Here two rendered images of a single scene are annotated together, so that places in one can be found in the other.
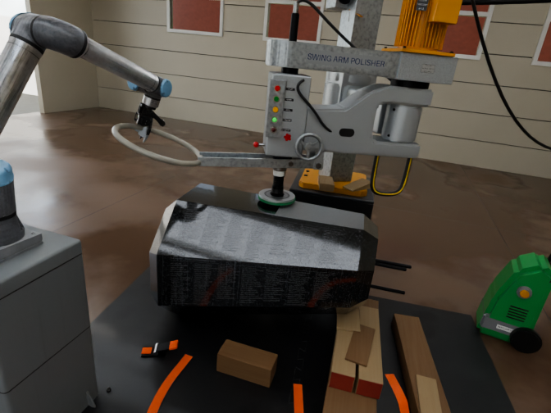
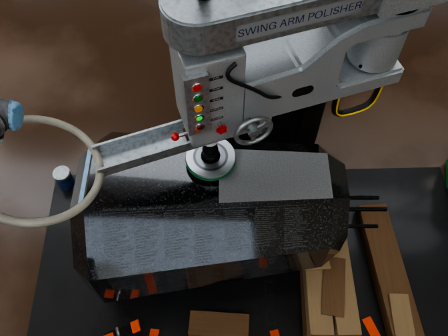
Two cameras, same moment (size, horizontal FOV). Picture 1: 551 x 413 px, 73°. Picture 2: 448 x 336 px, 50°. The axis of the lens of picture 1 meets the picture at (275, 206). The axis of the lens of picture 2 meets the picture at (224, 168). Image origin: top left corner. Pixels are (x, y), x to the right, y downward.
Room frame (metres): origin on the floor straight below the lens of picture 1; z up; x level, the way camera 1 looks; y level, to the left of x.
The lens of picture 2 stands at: (0.93, 0.15, 2.58)
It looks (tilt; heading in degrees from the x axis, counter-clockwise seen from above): 58 degrees down; 349
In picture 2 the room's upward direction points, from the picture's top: straight up
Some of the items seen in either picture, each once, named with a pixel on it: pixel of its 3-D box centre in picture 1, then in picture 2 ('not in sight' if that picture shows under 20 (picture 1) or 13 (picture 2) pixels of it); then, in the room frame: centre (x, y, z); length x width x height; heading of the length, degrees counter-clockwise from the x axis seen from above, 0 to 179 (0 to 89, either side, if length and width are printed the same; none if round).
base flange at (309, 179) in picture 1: (334, 179); not in sight; (2.75, -0.43, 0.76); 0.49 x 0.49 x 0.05; 81
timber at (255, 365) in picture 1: (247, 362); (219, 327); (1.53, 0.07, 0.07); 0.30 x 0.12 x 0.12; 75
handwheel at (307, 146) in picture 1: (307, 145); (250, 123); (1.95, -0.14, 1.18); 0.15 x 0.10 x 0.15; 98
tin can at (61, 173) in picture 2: not in sight; (63, 178); (2.56, 0.83, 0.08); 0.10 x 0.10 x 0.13
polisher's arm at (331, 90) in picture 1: (361, 106); not in sight; (2.57, -0.50, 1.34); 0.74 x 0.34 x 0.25; 20
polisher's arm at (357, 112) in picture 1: (354, 125); (311, 65); (2.09, -0.39, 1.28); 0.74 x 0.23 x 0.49; 98
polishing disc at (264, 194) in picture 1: (276, 195); (210, 157); (2.05, 0.00, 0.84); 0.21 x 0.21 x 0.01
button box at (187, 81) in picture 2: (275, 109); (197, 105); (1.93, 0.05, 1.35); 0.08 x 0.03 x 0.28; 98
